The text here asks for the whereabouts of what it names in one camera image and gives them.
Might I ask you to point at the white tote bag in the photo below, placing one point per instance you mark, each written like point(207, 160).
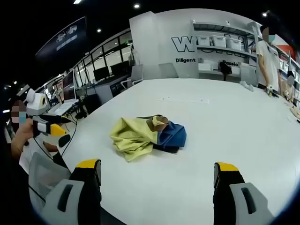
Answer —
point(134, 57)

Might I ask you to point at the white storage box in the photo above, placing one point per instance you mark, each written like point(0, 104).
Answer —
point(234, 43)
point(205, 41)
point(219, 41)

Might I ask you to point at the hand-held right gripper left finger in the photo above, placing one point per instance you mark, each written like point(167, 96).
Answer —
point(86, 187)

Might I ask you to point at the grey shelf unit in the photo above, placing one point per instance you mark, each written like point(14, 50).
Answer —
point(225, 50)

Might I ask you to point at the white cloth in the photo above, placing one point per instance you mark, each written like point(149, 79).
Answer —
point(247, 85)

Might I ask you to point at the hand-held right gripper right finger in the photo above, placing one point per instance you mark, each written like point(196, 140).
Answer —
point(228, 187)

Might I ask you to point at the laptop on side desk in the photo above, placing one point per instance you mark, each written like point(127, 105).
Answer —
point(69, 85)

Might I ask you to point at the black monitor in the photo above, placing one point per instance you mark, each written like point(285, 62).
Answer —
point(120, 68)
point(101, 73)

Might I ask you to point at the grey mesh office chair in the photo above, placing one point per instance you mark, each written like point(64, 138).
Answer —
point(44, 175)

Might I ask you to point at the silver laptop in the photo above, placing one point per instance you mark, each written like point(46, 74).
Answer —
point(64, 106)

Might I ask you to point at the dark hanging banner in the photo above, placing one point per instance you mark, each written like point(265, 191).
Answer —
point(63, 38)

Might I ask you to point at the person's left hand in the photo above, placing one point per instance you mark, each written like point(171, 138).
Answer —
point(23, 132)

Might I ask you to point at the yellow blue brown garment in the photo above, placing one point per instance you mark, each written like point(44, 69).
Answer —
point(138, 138)

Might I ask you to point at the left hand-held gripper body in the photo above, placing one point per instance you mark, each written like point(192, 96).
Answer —
point(38, 103)

